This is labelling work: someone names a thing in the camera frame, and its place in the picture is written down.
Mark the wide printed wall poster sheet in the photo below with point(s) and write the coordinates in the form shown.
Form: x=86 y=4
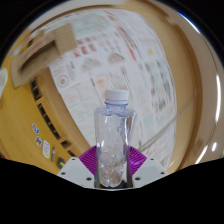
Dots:
x=126 y=66

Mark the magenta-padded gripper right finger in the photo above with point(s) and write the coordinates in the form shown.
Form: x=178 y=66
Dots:
x=148 y=170

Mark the ceiling lights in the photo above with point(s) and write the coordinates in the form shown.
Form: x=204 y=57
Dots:
x=217 y=100

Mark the small blue sticker card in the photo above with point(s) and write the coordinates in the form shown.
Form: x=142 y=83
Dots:
x=38 y=141
x=35 y=128

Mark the brown cardboard arch model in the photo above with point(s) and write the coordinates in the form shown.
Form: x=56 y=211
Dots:
x=43 y=50

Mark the dark pen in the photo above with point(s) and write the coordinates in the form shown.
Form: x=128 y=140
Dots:
x=53 y=158

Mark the small dark tape measure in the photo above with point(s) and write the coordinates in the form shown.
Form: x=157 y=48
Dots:
x=61 y=163

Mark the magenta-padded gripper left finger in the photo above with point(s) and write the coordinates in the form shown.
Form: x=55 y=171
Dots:
x=75 y=170

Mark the white and yellow card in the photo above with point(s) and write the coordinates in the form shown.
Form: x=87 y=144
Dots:
x=46 y=149

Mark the clear plastic water bottle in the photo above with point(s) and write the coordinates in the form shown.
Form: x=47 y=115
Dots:
x=113 y=140

